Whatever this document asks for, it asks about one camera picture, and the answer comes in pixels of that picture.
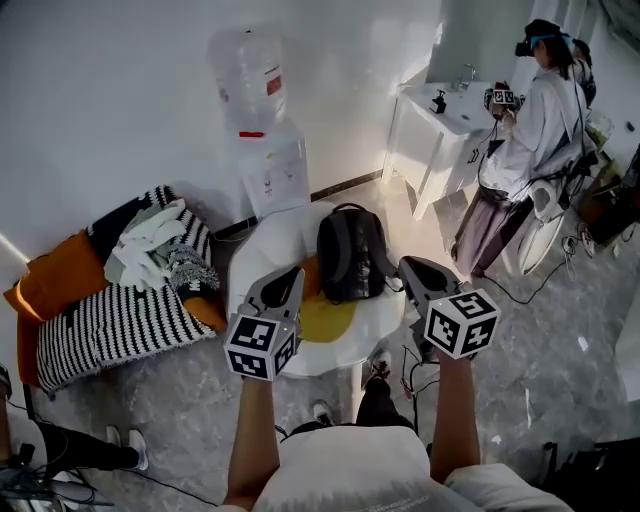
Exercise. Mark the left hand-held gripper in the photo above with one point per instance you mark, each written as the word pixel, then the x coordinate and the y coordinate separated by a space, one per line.
pixel 255 345

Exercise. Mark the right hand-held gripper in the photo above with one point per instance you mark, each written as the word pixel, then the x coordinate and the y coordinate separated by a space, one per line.
pixel 460 325

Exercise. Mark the white egg-shaped chair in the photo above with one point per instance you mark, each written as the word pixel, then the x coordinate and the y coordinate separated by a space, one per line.
pixel 270 240

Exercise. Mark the dark grey backpack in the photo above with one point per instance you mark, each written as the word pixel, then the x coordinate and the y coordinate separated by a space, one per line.
pixel 350 250

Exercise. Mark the person's right forearm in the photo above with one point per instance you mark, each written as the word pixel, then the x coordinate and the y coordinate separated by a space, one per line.
pixel 452 420

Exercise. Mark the person's left forearm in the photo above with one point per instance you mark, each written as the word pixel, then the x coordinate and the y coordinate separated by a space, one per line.
pixel 255 440

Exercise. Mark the orange chair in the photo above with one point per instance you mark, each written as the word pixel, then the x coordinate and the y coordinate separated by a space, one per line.
pixel 55 280

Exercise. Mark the yellow round cushion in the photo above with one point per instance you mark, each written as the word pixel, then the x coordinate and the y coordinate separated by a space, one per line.
pixel 325 320

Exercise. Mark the grey fringed textile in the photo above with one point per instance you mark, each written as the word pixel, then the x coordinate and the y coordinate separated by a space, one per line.
pixel 192 272

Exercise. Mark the person's right shoe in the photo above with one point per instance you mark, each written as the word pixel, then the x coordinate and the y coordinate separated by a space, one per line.
pixel 377 367

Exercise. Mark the person's shoe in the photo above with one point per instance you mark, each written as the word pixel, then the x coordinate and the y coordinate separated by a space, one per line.
pixel 323 414
pixel 377 367

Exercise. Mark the white toilet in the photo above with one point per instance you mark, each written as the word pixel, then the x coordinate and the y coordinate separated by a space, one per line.
pixel 542 240

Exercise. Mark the person's left shoe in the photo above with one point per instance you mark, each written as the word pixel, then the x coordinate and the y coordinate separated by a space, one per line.
pixel 323 414

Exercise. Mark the person's black trousers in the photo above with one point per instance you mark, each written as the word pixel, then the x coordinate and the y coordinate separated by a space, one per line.
pixel 377 405

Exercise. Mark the pile of white clothes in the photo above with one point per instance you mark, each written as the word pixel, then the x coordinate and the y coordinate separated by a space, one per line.
pixel 145 245

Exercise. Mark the black-and-white striped blanket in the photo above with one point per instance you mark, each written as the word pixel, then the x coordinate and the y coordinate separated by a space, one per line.
pixel 125 320

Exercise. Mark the black soap dispenser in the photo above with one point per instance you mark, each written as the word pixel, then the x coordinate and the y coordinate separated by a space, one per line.
pixel 439 104

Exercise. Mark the cardboard box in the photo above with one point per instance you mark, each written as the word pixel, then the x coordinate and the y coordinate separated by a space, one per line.
pixel 600 210

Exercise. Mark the person's white T-shirt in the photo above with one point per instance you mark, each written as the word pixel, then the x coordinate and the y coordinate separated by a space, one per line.
pixel 360 475

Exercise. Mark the chrome faucet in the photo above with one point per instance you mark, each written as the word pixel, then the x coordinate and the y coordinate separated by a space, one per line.
pixel 467 75

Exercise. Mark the black metal frame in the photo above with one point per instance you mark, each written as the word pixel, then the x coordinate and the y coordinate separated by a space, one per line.
pixel 600 470

